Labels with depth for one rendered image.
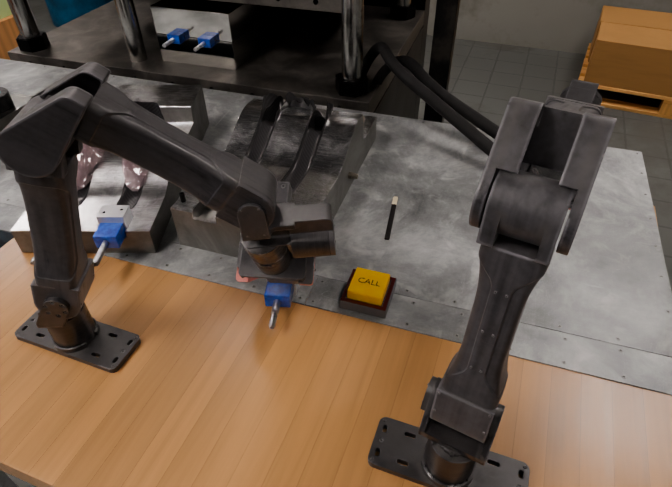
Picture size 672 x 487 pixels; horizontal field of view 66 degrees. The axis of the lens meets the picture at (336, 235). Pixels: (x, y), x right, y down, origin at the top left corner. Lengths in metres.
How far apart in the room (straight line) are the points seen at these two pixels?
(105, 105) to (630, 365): 0.81
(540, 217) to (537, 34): 3.81
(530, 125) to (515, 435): 0.45
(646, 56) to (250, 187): 3.02
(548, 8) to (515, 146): 3.73
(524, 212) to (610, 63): 3.02
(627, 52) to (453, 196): 2.42
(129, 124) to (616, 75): 3.13
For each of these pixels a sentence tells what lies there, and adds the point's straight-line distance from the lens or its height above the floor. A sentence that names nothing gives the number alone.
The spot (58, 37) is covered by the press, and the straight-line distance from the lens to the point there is 2.27.
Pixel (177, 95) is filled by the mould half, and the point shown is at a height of 0.91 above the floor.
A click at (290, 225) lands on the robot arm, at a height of 1.04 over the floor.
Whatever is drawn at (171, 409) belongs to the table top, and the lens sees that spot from 0.82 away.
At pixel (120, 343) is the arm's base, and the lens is 0.90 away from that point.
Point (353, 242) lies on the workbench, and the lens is 1.01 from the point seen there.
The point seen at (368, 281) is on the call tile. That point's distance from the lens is 0.88.
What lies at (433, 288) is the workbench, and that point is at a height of 0.80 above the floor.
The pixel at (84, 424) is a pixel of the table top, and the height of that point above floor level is 0.80.
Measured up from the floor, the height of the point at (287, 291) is 0.84.
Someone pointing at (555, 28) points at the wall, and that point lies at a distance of 4.25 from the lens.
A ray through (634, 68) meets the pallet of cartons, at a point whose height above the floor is 0.25.
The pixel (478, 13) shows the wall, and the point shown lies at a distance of 4.26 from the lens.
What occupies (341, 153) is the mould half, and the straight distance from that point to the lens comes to 1.07.
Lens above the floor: 1.47
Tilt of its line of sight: 41 degrees down
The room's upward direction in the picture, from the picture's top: 1 degrees counter-clockwise
